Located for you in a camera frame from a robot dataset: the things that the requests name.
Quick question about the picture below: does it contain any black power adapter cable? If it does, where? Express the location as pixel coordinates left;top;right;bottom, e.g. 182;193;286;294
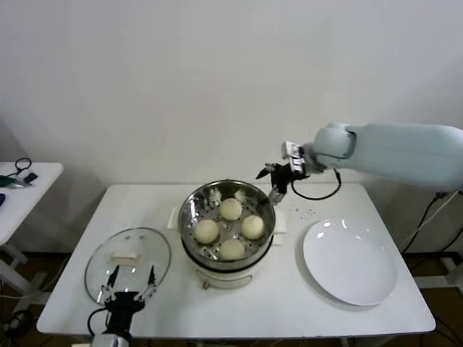
401;190;460;254

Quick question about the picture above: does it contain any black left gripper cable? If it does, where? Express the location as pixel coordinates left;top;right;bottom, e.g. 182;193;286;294
88;309;111;335

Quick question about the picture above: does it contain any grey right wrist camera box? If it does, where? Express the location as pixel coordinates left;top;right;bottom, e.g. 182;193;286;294
281;141;309;175

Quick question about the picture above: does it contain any steel perforated steamer basket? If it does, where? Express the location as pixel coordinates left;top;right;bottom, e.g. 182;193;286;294
167;179;289;267

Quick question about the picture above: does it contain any large white plate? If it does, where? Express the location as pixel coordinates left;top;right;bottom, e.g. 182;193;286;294
302;218;398;307

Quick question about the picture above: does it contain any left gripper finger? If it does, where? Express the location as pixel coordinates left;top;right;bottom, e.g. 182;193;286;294
101;266;121;303
135;265;159;302

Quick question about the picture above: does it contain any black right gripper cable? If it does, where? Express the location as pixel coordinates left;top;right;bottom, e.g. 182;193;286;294
290;168;343;201

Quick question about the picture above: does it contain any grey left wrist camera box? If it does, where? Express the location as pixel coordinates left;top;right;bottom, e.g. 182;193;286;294
92;334;119;347

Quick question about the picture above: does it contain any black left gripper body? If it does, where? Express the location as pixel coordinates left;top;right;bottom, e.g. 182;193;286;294
104;291;148;335

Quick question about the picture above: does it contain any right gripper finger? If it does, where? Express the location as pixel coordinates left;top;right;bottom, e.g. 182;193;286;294
267;184;287;206
255;163;276;180

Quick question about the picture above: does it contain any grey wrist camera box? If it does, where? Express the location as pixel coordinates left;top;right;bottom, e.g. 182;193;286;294
281;141;309;175
92;334;119;347

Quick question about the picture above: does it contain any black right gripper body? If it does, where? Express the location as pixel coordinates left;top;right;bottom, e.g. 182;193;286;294
270;163;303;192

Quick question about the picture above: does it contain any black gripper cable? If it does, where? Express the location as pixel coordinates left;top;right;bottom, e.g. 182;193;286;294
290;168;343;201
88;309;111;335

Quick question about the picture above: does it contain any round glass lid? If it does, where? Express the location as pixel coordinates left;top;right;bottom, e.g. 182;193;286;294
84;226;172;308

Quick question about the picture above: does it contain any white steamed baozi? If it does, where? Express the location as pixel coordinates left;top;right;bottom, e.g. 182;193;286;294
220;197;243;221
240;214;266;240
218;238;246;262
194;219;220;245

